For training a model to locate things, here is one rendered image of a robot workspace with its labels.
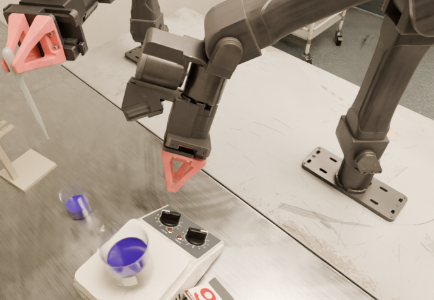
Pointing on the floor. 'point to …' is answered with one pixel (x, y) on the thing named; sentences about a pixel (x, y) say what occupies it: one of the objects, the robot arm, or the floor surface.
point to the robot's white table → (348, 206)
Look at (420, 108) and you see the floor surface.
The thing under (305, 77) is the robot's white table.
